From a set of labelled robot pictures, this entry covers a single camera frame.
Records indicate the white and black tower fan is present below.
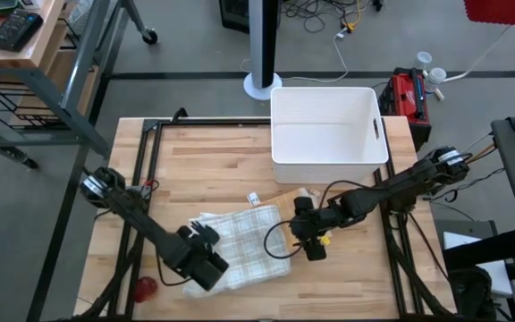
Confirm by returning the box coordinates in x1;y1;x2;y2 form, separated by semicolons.
242;0;283;102

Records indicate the white perforated plastic basket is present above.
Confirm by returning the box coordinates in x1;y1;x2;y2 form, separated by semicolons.
269;86;390;185

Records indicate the yellow checked towel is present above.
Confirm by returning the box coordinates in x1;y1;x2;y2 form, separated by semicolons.
264;187;326;252

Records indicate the white plastic jar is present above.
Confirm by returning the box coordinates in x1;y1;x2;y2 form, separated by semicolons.
413;50;434;73
423;66;448;94

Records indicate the black floor cable tangle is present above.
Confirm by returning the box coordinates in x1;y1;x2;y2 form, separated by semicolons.
281;0;376;35

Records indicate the white paper sheet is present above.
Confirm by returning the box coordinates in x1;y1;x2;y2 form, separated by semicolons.
442;230;515;298

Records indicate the small red round object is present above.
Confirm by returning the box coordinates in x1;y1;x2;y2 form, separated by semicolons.
132;275;159;304

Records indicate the black caster wheel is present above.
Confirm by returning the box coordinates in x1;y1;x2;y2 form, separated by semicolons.
140;27;160;47

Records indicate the black keypad device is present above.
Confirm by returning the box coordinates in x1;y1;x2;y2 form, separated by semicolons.
0;9;45;53

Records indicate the black aluminium table frame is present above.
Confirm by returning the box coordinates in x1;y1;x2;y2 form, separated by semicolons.
129;115;420;319

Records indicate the red ribbed panel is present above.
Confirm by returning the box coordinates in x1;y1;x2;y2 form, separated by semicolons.
462;0;515;30

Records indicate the black box on floor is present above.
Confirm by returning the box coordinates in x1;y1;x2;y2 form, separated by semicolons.
217;0;252;35

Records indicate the wooden workbench with steel frame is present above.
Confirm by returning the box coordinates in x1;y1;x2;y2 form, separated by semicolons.
0;0;159;172

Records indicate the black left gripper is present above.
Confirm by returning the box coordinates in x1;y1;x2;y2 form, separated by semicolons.
162;219;232;292

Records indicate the black looped gripper cable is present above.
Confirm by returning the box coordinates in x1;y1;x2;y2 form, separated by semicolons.
263;178;376;261

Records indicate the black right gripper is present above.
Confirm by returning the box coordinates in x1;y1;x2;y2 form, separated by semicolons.
288;199;358;263

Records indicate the red tool bag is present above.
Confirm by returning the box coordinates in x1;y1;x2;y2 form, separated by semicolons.
376;66;434;151

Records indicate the black bag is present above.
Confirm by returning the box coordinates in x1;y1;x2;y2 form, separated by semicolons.
446;267;498;322

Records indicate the cream towel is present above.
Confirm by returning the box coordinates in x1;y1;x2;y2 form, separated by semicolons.
182;204;293;300

